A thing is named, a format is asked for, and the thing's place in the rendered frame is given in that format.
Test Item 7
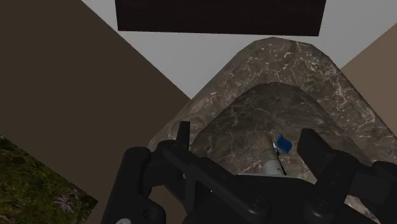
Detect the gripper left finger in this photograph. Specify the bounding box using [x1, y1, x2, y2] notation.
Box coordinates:
[101, 120, 271, 224]

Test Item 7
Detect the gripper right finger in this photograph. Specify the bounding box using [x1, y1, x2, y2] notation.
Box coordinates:
[296, 127, 397, 224]

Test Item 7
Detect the white tan tube blue tip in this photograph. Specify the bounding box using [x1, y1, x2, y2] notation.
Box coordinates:
[258, 133, 293, 176]

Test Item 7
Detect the brown marble toilet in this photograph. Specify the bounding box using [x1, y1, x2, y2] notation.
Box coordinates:
[147, 36, 397, 224]

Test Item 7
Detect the green floral wall picture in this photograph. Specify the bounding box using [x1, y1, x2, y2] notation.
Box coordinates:
[0, 135, 99, 224]

